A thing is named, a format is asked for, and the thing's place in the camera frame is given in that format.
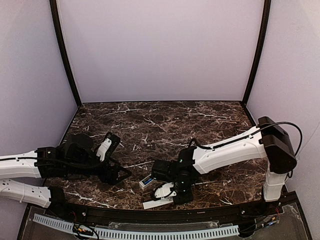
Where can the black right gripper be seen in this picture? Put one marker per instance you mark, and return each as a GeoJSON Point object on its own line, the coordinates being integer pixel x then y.
{"type": "Point", "coordinates": [182, 198]}

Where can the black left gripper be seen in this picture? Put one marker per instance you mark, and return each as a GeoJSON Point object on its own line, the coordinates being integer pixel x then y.
{"type": "Point", "coordinates": [110, 173]}

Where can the white remote control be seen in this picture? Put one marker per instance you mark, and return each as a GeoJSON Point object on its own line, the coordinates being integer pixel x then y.
{"type": "Point", "coordinates": [142, 186]}

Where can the grey remote battery cover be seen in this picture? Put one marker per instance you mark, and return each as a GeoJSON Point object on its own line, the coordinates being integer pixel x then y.
{"type": "Point", "coordinates": [156, 203]}

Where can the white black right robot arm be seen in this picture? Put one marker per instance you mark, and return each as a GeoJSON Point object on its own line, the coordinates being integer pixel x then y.
{"type": "Point", "coordinates": [265, 140]}

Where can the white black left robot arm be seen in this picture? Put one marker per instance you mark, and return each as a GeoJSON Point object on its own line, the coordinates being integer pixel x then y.
{"type": "Point", "coordinates": [76, 156]}

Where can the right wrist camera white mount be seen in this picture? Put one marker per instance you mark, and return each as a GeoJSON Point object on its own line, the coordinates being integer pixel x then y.
{"type": "Point", "coordinates": [166, 190]}

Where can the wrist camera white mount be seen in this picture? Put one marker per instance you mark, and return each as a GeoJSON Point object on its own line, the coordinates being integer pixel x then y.
{"type": "Point", "coordinates": [166, 190]}
{"type": "Point", "coordinates": [108, 146]}

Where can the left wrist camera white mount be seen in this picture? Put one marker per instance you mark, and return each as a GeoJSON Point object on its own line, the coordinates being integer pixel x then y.
{"type": "Point", "coordinates": [108, 146]}

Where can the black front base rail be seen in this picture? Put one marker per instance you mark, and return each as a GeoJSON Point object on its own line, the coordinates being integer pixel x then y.
{"type": "Point", "coordinates": [89, 215]}

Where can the left white cable duct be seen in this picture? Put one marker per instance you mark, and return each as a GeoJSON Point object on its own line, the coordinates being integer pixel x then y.
{"type": "Point", "coordinates": [56, 224]}

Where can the black left frame post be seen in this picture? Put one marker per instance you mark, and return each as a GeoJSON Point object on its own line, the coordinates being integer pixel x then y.
{"type": "Point", "coordinates": [63, 52]}

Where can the black frame post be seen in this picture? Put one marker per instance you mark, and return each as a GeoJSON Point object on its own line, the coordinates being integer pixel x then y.
{"type": "Point", "coordinates": [258, 50]}
{"type": "Point", "coordinates": [63, 52]}

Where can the black right frame post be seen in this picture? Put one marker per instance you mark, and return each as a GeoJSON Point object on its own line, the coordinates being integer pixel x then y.
{"type": "Point", "coordinates": [258, 50]}

